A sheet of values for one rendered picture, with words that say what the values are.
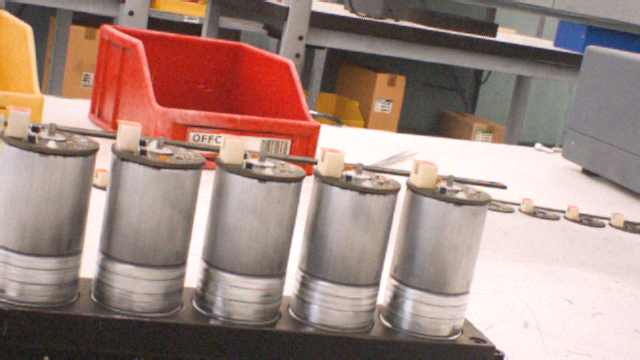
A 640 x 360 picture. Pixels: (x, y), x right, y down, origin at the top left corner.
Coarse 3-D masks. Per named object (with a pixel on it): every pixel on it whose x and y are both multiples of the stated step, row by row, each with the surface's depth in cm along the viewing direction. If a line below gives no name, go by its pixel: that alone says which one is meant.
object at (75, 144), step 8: (32, 128) 28; (40, 128) 28; (0, 136) 27; (8, 136) 26; (32, 136) 26; (72, 136) 28; (80, 136) 28; (16, 144) 26; (24, 144) 26; (32, 144) 26; (40, 144) 26; (64, 144) 27; (72, 144) 27; (80, 144) 27; (88, 144) 27; (96, 144) 27; (48, 152) 26; (56, 152) 26; (64, 152) 26; (72, 152) 26; (80, 152) 26; (88, 152) 27
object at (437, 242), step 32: (416, 192) 30; (416, 224) 30; (448, 224) 29; (480, 224) 30; (416, 256) 30; (448, 256) 30; (416, 288) 30; (448, 288) 30; (384, 320) 31; (416, 320) 30; (448, 320) 30
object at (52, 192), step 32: (0, 160) 27; (32, 160) 26; (64, 160) 26; (0, 192) 27; (32, 192) 26; (64, 192) 26; (0, 224) 27; (32, 224) 26; (64, 224) 27; (0, 256) 27; (32, 256) 27; (64, 256) 27; (0, 288) 27; (32, 288) 27; (64, 288) 27
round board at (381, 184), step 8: (344, 168) 30; (352, 168) 31; (320, 176) 29; (328, 176) 29; (344, 176) 29; (352, 176) 29; (376, 176) 30; (384, 176) 30; (336, 184) 29; (344, 184) 28; (352, 184) 28; (360, 184) 29; (376, 184) 29; (384, 184) 29; (392, 184) 29; (400, 184) 30; (376, 192) 29; (384, 192) 29; (392, 192) 29
